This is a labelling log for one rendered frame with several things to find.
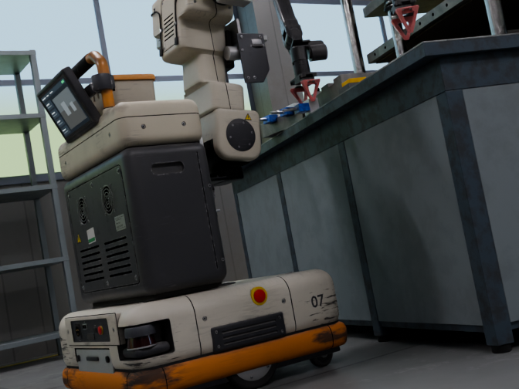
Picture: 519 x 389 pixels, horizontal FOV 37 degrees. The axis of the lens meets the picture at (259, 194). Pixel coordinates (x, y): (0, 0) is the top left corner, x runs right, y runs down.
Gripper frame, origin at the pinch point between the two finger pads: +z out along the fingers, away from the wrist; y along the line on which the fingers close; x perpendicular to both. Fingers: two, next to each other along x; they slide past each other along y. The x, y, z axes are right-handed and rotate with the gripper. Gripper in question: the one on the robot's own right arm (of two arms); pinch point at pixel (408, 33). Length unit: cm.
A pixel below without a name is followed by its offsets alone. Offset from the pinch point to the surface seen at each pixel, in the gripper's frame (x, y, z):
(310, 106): 30.7, 34.6, 10.3
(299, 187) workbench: 39, 68, 34
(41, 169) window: 191, 248, -21
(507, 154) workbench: -13, -30, 44
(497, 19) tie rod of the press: -46, 59, -15
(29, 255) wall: 204, 241, 32
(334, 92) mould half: 22.2, 28.3, 8.0
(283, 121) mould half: 40, 57, 10
